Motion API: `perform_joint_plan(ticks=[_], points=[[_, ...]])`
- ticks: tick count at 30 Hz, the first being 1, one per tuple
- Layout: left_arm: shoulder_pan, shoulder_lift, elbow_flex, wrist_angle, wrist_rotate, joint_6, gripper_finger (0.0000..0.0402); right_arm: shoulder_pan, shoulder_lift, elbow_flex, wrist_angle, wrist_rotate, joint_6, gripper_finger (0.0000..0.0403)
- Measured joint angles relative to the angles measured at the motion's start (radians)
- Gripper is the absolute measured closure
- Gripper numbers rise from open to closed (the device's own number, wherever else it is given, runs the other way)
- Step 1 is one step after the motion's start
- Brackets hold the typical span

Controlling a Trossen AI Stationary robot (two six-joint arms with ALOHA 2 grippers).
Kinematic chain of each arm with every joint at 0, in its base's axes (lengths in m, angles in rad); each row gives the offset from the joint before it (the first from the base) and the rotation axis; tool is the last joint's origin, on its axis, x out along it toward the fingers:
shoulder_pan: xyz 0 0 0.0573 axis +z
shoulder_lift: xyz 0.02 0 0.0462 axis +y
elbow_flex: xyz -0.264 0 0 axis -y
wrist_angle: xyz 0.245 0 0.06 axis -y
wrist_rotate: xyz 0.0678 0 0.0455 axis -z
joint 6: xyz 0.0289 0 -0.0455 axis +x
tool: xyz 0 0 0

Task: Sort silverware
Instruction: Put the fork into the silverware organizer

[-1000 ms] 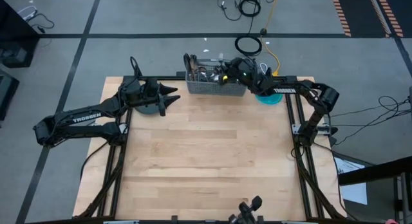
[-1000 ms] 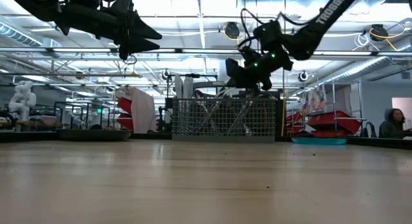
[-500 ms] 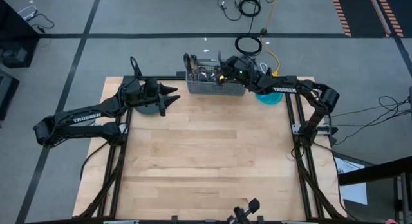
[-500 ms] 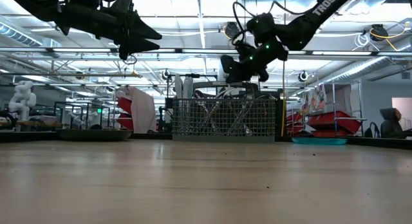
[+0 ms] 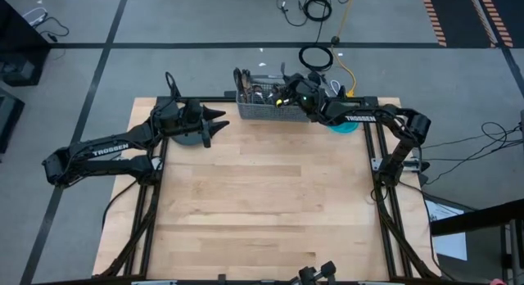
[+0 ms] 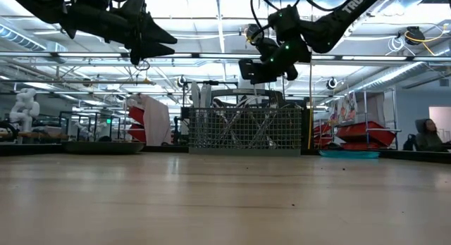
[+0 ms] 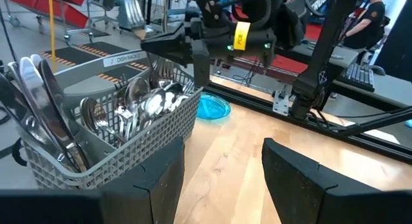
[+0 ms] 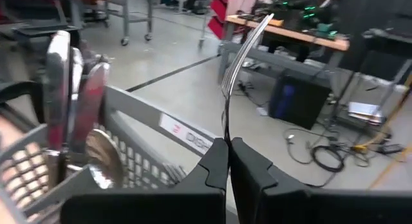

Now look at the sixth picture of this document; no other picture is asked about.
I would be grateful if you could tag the person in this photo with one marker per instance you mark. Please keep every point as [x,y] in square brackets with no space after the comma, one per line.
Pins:
[428,136]

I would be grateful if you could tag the pink cloth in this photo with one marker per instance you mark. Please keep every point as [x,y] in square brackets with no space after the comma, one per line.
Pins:
[156,120]

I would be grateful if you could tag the teal translucent plate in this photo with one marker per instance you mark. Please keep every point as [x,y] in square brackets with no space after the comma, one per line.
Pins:
[349,154]

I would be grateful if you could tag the grey plastic cutlery basket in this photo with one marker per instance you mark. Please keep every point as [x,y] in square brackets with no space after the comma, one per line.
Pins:
[246,132]

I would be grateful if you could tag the black ceiling camera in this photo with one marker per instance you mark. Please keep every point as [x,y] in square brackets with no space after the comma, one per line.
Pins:
[331,83]
[181,81]
[415,35]

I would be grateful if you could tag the red storage bins rack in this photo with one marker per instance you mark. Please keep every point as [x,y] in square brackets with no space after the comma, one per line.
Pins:
[135,116]
[363,132]

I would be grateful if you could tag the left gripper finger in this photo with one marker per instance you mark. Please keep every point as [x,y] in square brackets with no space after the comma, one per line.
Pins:
[155,32]
[155,50]

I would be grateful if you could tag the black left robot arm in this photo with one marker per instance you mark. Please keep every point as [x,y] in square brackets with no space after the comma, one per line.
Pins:
[70,12]

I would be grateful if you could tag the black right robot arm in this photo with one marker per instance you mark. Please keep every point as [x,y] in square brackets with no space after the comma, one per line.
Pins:
[331,23]

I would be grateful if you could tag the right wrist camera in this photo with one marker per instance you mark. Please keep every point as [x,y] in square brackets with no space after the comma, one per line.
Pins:
[255,32]

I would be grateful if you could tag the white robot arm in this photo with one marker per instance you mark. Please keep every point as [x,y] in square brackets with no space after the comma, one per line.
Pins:
[24,104]

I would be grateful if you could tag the dark grey plate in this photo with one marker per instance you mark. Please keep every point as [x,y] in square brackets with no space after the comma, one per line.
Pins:
[105,147]

